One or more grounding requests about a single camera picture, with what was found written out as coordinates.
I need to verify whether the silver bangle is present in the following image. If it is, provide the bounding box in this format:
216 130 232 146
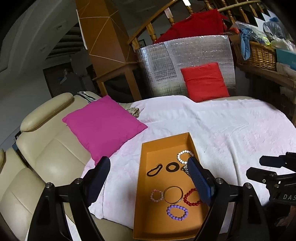
164 186 184 204

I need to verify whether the red pillow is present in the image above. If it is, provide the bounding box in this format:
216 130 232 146
181 62 230 102

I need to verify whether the orange tray box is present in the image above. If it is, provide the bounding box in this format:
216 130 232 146
133 133 209 240

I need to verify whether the white pearl bracelet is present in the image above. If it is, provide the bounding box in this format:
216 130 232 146
176 150 195 165

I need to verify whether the pink clear bead bracelet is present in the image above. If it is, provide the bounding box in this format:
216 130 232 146
150 188 165 203

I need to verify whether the wooden stair railing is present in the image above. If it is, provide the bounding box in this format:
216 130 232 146
127 1 265 51

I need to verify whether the silver ornate brooch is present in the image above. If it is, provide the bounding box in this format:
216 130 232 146
181 165 190 177

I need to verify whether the patterned grey cloth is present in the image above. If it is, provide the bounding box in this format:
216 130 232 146
77 91 141 118

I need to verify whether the large red cushion behind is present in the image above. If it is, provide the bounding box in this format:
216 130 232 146
154 9 227 44

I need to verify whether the brown wooden cabinet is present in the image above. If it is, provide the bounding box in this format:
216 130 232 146
75 0 142 101

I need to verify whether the red bead bracelet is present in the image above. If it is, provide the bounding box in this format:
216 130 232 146
183 188 202 207

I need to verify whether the black scrunchie ring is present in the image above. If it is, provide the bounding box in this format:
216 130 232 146
165 162 181 173

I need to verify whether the purple bead bracelet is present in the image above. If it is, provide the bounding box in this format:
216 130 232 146
166 204 189 221

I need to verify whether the cream leather sofa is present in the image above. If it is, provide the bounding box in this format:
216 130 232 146
0 91 139 241

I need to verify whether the black thin hair tie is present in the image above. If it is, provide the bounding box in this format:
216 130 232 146
146 163 163 177

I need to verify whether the magenta pillow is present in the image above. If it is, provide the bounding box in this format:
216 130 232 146
62 96 147 164

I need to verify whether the wicker basket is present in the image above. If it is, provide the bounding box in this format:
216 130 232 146
231 41 276 71

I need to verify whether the silver foil insulation panel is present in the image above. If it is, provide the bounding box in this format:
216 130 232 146
137 35 236 97

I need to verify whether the pink white blanket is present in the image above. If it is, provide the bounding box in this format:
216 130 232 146
89 95 295 227

